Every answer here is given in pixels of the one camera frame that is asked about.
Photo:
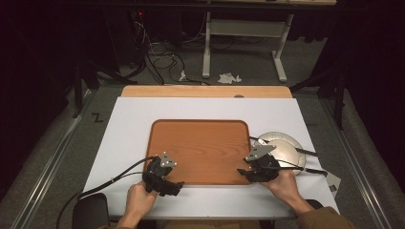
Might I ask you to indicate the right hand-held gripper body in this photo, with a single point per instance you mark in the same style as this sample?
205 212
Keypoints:
264 167

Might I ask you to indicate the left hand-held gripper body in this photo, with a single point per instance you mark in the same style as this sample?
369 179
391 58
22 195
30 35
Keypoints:
156 173

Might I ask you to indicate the person's right hand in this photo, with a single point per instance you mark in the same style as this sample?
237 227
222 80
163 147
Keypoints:
285 187

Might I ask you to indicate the person's left hand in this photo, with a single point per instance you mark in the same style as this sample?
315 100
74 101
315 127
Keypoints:
138 200

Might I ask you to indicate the beige round plate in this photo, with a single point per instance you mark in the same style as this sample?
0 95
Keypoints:
286 151

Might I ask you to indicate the brown wooden tray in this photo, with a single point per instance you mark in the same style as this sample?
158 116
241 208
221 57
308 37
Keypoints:
200 149

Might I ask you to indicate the white table mat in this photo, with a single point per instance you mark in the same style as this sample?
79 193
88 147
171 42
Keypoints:
133 127

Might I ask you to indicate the black chair armrest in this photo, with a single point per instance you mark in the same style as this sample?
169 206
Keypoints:
90 211
315 203

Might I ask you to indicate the grey card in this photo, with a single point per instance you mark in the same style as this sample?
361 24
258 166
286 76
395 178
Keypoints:
333 184

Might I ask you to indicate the crumpled white paper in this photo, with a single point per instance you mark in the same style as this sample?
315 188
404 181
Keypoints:
227 78

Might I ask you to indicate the small white paper scrap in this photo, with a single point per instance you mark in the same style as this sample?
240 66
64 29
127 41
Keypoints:
182 76

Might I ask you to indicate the black stand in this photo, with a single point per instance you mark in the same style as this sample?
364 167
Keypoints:
334 89
82 79

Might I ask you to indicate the dark equipment box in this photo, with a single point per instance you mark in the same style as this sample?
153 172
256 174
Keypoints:
125 35

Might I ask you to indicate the metal floor rail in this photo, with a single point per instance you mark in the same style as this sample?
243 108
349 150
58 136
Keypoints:
47 171
356 165

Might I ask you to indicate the white desk frame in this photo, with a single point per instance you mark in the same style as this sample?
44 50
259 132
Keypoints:
245 28

